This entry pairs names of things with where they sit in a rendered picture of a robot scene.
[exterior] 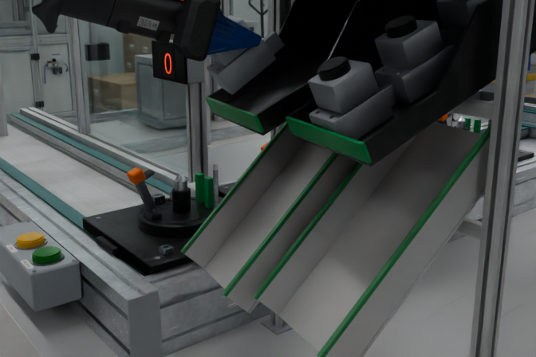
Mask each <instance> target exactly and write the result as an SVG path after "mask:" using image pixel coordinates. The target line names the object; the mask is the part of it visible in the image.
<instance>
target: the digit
mask: <svg viewBox="0 0 536 357"><path fill-rule="evenodd" d="M160 46H161V64H162V77H166V78H171V79H175V62H174V46H170V45H160Z"/></svg>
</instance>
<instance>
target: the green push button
mask: <svg viewBox="0 0 536 357"><path fill-rule="evenodd" d="M60 259H61V250H60V249H59V248H58V247H54V246H46V247H42V248H40V249H36V250H35V251H34V252H33V253H32V260H33V262H35V263H38V264H48V263H52V262H55V261H58V260H60Z"/></svg>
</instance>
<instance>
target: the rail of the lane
mask: <svg viewBox="0 0 536 357"><path fill-rule="evenodd" d="M28 220H30V221H32V222H33V223H35V224H36V225H37V226H38V227H40V228H41V229H42V230H43V231H44V232H46V233H47V234H48V235H49V236H50V237H51V238H52V239H53V240H54V241H56V242H57V243H58V244H59V245H60V246H62V247H63V248H64V249H65V250H66V251H68V252H69V253H70V254H71V255H72V256H74V257H75V258H76V259H77V260H78V261H79V262H80V269H81V287H82V298H81V299H79V300H75V301H72V302H69V303H67V305H68V306H70V307H71V309H72V310H73V311H74V312H75V313H76V314H77V315H78V316H79V317H80V318H81V319H82V320H83V321H84V322H85V323H86V324H87V325H88V326H89V327H90V328H91V329H92V330H93V331H94V332H95V333H96V334H97V335H98V336H99V338H100V339H101V340H102V341H103V342H104V343H105V344H106V345H107V346H108V347H109V348H110V349H111V350H112V351H113V352H114V353H115V354H116V355H117V356H118V357H163V351H162V335H161V319H160V291H159V289H158V288H156V287H155V286H154V285H152V284H151V283H149V282H148V281H147V280H145V279H144V278H143V277H142V276H140V275H139V274H138V273H136V272H135V271H133V270H132V269H130V268H129V267H128V266H127V265H126V264H124V263H123V262H122V261H120V260H119V249H118V247H116V246H115V245H114V244H113V243H111V242H110V241H108V240H107V239H105V238H104V237H102V236H99V237H97V242H95V241H94V240H93V239H91V238H90V237H88V236H87V235H86V234H84V233H83V232H81V231H80V230H79V229H78V228H77V227H75V226H74V225H73V224H71V223H70V222H68V221H67V220H66V219H64V218H63V217H62V216H61V215H60V214H58V213H57V212H55V211H54V210H52V209H51V208H50V207H48V206H47V205H46V204H45V203H44V202H42V201H41V200H39V199H38V198H36V197H35V196H34V195H33V194H31V193H30V192H29V191H28V190H26V189H25V188H24V187H22V186H21V185H19V184H18V183H17V182H15V181H14V180H13V179H12V178H10V177H9V176H8V175H6V174H5V173H3V172H2V171H0V227H2V226H9V225H13V224H17V223H20V222H27V221H28Z"/></svg>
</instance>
